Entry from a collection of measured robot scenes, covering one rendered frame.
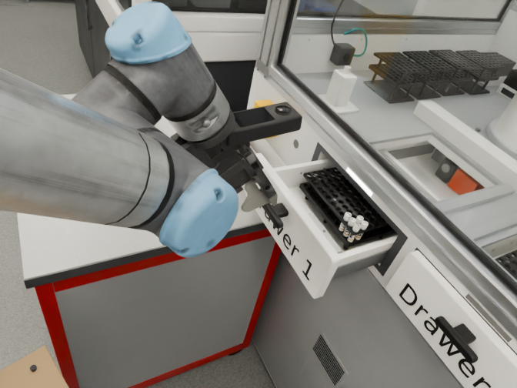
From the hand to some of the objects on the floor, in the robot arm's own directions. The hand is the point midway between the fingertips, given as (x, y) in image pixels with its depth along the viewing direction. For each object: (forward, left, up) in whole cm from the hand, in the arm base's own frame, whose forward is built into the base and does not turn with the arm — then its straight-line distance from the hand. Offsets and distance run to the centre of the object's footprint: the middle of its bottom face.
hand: (270, 190), depth 67 cm
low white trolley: (-9, +45, -95) cm, 105 cm away
